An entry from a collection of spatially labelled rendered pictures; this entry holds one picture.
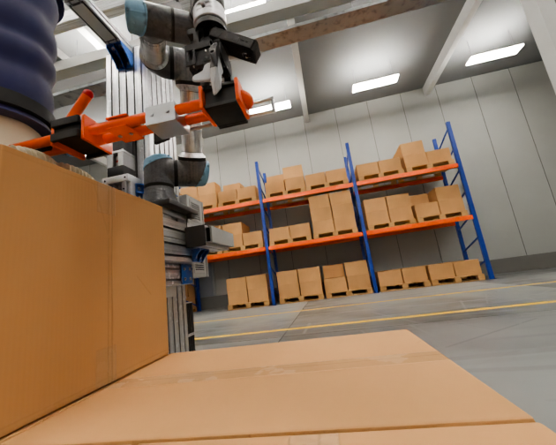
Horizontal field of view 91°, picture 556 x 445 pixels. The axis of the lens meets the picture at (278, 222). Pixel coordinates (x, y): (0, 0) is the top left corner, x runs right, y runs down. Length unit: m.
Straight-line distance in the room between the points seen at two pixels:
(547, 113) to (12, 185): 11.98
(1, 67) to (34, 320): 0.63
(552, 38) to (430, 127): 7.49
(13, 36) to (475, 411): 1.13
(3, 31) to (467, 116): 10.77
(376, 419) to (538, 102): 11.86
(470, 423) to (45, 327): 0.56
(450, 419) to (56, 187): 0.64
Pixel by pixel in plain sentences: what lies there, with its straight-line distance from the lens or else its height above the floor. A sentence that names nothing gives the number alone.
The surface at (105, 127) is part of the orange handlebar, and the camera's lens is 0.73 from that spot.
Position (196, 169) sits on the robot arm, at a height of 1.19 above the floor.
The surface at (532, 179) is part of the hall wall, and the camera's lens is 10.97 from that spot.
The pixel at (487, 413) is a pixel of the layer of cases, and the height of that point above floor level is 0.54.
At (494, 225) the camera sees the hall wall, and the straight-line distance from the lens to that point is 10.15.
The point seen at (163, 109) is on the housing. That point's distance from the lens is 0.66.
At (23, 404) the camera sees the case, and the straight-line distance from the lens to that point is 0.57.
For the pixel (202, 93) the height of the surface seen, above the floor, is 1.08.
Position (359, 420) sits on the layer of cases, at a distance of 0.36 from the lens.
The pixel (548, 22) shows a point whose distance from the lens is 3.30.
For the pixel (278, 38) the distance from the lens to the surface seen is 5.46.
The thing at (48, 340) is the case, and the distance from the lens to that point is 0.58.
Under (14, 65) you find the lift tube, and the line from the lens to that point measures 1.00.
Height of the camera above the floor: 0.70
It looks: 11 degrees up
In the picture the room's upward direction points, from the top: 8 degrees counter-clockwise
